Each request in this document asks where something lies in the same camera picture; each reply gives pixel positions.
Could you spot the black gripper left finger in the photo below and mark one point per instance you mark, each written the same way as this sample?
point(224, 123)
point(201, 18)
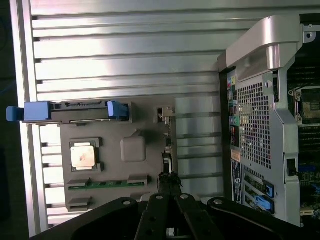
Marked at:
point(155, 220)

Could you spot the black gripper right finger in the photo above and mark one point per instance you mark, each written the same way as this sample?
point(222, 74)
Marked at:
point(190, 220)

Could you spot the green RAM stick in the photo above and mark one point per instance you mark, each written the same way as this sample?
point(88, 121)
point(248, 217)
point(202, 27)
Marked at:
point(110, 184)

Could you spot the grey parts rack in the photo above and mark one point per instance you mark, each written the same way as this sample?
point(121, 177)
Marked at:
point(112, 162)

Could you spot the blue expansion card latch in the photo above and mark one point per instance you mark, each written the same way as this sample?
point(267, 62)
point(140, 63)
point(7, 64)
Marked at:
point(270, 190)
point(263, 204)

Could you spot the silver CPU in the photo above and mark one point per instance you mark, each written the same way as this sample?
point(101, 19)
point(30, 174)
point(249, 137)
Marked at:
point(82, 156)

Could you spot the open PC case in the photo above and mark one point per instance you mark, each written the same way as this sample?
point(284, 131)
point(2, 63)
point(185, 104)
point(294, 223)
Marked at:
point(255, 125)

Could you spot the hard disk with blue carrier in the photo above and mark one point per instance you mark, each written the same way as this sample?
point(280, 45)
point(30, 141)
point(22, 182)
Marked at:
point(75, 112)

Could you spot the green motherboard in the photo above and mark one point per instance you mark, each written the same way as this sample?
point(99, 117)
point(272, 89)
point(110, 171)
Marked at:
point(310, 140)

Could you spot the CPU socket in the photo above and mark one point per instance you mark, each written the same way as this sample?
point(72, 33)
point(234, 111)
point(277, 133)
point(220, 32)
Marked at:
point(310, 107)

